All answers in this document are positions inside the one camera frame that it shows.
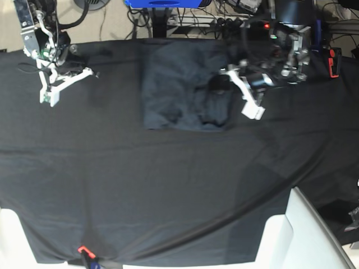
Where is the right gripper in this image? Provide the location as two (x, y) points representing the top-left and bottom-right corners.
(13, 1), (99, 107)

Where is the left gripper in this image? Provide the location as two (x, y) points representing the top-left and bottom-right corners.
(207, 24), (311, 120)

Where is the dark grey T-shirt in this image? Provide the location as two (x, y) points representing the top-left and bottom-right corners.
(141, 41), (233, 132)

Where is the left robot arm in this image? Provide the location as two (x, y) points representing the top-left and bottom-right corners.
(220, 1), (315, 120)

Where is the white power strip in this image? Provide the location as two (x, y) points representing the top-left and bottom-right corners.
(167, 13), (250, 27)

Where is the round grey floor base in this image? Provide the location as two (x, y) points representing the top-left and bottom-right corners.
(74, 0), (110, 11)

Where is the black table cloth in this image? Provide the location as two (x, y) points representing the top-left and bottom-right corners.
(1, 39), (358, 267)

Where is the orange black clamp right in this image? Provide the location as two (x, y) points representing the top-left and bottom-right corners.
(328, 48), (342, 78)

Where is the black stand column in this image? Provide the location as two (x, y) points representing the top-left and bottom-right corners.
(149, 8), (172, 38)

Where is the blue plastic box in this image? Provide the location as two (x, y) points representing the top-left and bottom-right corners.
(124, 0), (202, 8)

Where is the white foam block right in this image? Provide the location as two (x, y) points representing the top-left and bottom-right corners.
(232, 186), (357, 269)

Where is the white foam block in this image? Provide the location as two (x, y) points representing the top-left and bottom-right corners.
(0, 207), (68, 269)
(232, 186), (357, 269)

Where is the white foam block left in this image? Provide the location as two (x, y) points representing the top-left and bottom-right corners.
(0, 207), (68, 269)

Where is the orange blue clamp bottom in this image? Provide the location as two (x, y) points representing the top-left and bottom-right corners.
(77, 245), (102, 269)

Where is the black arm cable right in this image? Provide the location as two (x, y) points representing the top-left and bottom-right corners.
(56, 0), (90, 31)

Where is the blue clamp handle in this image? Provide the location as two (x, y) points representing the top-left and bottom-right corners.
(311, 19), (322, 52)

